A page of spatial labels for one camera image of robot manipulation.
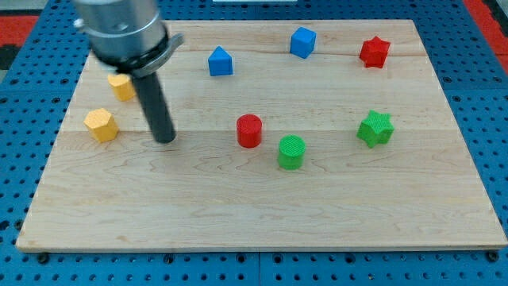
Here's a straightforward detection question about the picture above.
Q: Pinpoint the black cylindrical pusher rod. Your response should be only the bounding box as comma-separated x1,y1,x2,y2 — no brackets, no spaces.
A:
133,73,176,144

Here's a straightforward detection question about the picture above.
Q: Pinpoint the yellow heart block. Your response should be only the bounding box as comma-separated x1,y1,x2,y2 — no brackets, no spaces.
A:
107,74,136,102

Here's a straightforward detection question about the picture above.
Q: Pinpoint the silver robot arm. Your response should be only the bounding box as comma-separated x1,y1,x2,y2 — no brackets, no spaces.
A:
72,0,184,144

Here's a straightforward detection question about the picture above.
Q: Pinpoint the yellow hexagon block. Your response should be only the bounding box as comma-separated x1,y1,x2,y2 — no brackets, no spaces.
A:
83,108,119,143

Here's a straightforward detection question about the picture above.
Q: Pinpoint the blue triangle block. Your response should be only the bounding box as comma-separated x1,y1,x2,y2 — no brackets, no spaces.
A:
208,46,233,76

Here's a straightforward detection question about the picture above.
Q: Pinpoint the red cylinder block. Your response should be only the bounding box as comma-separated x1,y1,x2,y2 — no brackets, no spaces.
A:
237,114,263,148

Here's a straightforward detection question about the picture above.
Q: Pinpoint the wooden board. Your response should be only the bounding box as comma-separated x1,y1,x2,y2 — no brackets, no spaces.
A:
17,20,507,253

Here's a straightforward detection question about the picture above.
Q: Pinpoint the green cylinder block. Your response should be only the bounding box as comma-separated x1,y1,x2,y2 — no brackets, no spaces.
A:
277,134,306,170

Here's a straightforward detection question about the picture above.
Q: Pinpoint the blue cube block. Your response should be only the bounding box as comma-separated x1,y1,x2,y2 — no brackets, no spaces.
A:
290,27,317,59

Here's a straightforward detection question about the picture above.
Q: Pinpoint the green star block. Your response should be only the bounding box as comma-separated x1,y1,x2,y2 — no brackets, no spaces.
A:
356,110,394,148

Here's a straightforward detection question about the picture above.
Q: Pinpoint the red star block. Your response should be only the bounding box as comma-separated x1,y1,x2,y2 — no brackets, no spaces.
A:
359,36,391,68

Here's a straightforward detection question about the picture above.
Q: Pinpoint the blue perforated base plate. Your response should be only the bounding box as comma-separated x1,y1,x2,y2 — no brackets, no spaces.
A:
1,0,507,285

